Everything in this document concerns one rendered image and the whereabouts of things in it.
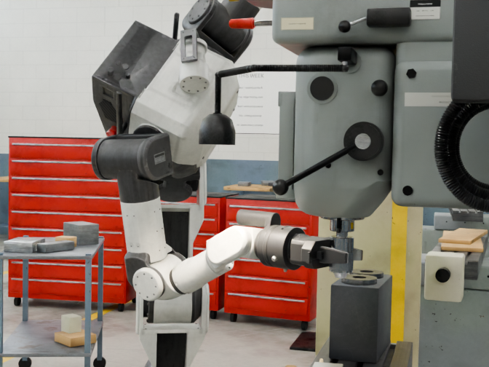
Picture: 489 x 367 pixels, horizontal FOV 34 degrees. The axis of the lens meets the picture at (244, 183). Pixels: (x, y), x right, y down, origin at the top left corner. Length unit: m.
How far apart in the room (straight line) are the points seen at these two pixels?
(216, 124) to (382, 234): 1.85
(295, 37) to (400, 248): 1.94
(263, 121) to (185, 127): 9.04
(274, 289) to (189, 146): 4.48
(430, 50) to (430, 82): 0.06
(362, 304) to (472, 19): 0.98
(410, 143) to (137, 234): 0.68
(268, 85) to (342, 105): 9.40
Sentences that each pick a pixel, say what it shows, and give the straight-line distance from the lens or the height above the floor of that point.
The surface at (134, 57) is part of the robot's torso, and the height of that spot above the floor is 1.64.
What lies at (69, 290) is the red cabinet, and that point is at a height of 0.17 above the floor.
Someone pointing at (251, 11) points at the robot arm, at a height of 1.77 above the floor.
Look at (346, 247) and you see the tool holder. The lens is 1.56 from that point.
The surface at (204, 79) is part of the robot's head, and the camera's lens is 1.78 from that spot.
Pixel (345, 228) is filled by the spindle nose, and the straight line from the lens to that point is 1.56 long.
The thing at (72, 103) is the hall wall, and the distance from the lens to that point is 11.85.
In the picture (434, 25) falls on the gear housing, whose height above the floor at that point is 1.66.
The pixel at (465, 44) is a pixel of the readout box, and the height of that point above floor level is 1.59.
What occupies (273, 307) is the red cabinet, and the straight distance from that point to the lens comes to 6.32.
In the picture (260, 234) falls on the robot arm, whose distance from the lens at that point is 1.65.
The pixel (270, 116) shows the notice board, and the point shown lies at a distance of 10.84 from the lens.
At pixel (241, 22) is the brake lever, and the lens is 1.73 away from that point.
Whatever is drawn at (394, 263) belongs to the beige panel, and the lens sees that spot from 3.32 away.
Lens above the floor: 1.45
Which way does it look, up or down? 3 degrees down
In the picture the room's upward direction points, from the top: 1 degrees clockwise
